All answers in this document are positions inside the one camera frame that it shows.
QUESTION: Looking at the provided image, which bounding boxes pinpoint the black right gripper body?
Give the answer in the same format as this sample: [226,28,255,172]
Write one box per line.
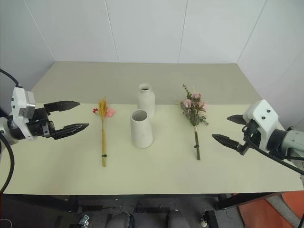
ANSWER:
[237,119,262,156]

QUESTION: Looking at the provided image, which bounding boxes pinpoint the yellow wheat bouquet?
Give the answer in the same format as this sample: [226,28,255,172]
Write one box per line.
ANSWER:
[92,95,116,168]

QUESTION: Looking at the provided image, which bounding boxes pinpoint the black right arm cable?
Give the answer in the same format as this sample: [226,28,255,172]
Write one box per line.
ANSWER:
[241,125,304,177]

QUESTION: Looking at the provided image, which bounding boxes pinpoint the black metal table frame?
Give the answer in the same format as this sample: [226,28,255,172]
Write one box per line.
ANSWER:
[0,191,285,228]

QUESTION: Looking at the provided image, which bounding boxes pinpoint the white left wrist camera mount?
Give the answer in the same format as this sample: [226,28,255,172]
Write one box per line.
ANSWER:
[10,86,37,141]

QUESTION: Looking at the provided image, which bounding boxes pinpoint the pink rose bouquet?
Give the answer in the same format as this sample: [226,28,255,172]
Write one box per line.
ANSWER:
[175,83,210,161]

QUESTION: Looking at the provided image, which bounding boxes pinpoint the orange floor mat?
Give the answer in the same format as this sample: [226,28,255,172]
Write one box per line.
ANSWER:
[237,189,304,228]

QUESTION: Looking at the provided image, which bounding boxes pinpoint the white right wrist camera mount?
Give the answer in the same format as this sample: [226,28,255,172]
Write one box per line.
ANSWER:
[242,99,286,153]

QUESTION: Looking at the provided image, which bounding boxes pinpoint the white narrow-neck bottle vase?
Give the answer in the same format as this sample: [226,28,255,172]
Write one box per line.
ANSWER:
[136,83,156,119]

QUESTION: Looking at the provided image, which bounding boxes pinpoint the caster wheel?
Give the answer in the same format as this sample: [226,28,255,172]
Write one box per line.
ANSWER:
[78,213,90,228]
[199,212,209,227]

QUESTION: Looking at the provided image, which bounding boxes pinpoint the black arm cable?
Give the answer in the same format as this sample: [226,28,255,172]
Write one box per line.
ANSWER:
[0,68,20,193]
[241,125,304,177]

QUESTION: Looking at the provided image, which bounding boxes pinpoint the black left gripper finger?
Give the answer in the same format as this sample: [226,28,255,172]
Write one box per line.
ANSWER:
[43,100,81,116]
[54,123,90,141]

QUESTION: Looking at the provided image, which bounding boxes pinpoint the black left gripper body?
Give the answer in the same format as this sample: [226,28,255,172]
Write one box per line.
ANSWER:
[26,106,57,141]

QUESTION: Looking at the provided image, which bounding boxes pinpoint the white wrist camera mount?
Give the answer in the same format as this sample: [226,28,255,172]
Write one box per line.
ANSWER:
[242,99,286,153]
[10,86,37,141]

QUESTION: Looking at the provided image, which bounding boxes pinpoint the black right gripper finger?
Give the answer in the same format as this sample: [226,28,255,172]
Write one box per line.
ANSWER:
[211,133,240,152]
[226,114,248,125]

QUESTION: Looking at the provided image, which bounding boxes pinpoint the white tapered wide-mouth vase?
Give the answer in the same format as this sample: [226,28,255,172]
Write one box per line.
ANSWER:
[130,109,154,150]

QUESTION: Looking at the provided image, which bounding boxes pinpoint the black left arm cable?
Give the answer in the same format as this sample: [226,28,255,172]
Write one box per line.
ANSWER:
[0,68,20,193]

